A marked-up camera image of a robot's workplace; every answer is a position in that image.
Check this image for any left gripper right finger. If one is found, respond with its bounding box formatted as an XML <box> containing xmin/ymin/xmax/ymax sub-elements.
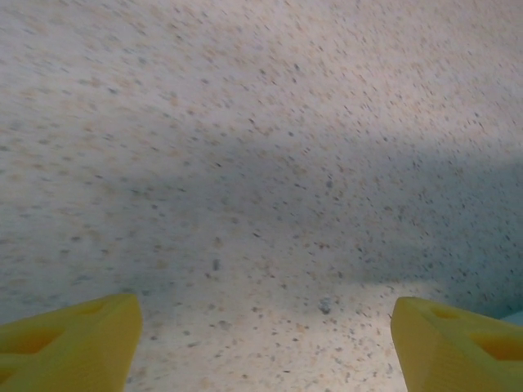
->
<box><xmin>391</xmin><ymin>296</ymin><xmax>523</xmax><ymax>392</ymax></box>

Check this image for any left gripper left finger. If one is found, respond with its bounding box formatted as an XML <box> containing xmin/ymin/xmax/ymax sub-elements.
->
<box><xmin>0</xmin><ymin>293</ymin><xmax>143</xmax><ymax>392</ymax></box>

